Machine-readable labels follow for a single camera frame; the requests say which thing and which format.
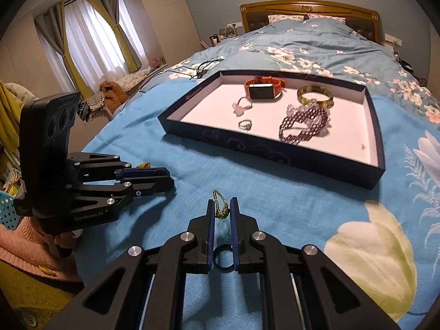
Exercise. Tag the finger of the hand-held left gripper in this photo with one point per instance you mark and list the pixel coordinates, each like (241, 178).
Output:
(154, 185)
(144, 173)

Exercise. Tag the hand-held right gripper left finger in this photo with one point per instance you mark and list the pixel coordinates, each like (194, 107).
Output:
(211, 240)

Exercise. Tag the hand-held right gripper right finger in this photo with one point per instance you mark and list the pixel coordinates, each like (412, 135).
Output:
(234, 237)

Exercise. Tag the dark blue shallow box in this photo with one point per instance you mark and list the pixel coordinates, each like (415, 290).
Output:
(213, 110)

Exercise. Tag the orange smartwatch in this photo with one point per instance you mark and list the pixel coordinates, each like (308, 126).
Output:
(260, 91)

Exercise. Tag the amber bangle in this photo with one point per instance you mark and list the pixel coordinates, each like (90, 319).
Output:
(325, 103)

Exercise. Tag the person's left forearm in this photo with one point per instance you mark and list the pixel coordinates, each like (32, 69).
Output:
(27, 247)

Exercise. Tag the person's left hand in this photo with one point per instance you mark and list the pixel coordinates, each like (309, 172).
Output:
(63, 244)

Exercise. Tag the striped cloth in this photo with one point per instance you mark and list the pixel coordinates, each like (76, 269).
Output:
(91, 105)

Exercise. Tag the blue plastic basket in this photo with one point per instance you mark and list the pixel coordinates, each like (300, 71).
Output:
(7, 213)

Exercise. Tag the orange padded jacket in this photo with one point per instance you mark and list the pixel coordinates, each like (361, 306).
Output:
(111, 94)

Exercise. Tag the window seat cushion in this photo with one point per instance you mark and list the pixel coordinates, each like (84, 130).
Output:
(134, 75)

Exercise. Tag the grey and yellow curtain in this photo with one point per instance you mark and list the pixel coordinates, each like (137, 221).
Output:
(127, 34)
(58, 41)

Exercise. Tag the pink plush toy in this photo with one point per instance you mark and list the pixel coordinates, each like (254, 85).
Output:
(157, 61)

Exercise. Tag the white sheer curtain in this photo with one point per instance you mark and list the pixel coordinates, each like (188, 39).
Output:
(96, 41)

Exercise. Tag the yellow cloth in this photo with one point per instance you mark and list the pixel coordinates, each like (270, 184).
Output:
(34, 295)

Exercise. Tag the cluster of toiletry bottles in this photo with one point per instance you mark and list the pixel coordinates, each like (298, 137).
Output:
(223, 34)

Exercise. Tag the beige wardrobe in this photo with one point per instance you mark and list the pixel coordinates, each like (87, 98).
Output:
(165, 13)

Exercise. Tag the floral pillow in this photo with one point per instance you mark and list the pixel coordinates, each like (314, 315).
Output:
(326, 17)
(285, 18)

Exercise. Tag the blue floral duvet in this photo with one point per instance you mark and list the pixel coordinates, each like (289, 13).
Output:
(309, 41)

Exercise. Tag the wooden bed headboard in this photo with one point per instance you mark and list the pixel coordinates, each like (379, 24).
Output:
(309, 7)

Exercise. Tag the white wall socket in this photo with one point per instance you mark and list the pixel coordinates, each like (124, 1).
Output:
(392, 39)
(234, 24)

